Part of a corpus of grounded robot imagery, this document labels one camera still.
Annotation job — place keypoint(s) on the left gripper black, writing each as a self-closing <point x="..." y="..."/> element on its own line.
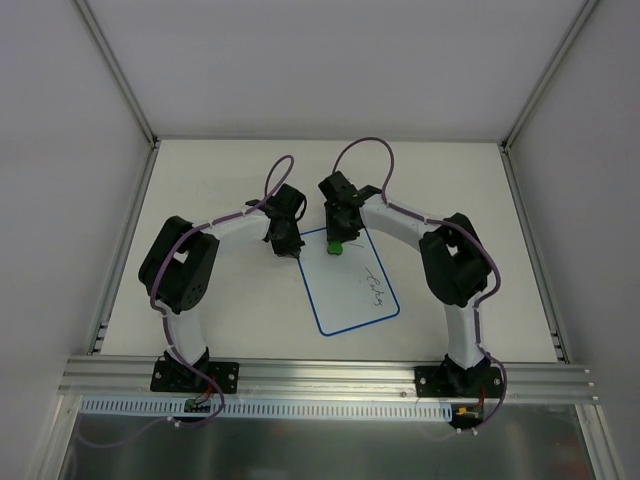
<point x="282" y="233"/>

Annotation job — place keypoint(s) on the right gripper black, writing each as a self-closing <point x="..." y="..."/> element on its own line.
<point x="341" y="225"/>

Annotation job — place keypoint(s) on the green whiteboard eraser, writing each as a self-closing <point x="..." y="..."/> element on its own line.
<point x="335" y="248"/>

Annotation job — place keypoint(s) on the blue framed whiteboard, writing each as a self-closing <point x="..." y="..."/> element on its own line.
<point x="346" y="291"/>

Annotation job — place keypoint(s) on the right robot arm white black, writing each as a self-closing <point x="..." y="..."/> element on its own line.
<point x="454" y="261"/>

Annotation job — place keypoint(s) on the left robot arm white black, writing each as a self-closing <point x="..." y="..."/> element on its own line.
<point x="176" y="273"/>

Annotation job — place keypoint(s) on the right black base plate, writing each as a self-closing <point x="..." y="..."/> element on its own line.
<point x="432" y="381"/>

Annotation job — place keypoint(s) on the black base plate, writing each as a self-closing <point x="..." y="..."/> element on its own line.
<point x="432" y="381"/>
<point x="171" y="376"/>

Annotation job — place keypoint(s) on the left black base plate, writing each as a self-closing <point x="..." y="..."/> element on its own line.
<point x="171" y="376"/>

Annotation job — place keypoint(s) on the aluminium mounting rail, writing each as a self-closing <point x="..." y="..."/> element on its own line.
<point x="528" y="383"/>

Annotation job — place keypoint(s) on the white slotted cable duct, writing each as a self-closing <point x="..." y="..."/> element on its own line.
<point x="268" y="409"/>

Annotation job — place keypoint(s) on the left aluminium frame post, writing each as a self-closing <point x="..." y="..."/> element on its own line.
<point x="114" y="68"/>

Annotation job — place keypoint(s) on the aluminium frame post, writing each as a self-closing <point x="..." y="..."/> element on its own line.
<point x="559" y="54"/>
<point x="114" y="68"/>

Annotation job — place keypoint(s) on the right aluminium frame post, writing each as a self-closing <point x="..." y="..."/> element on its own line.
<point x="559" y="54"/>

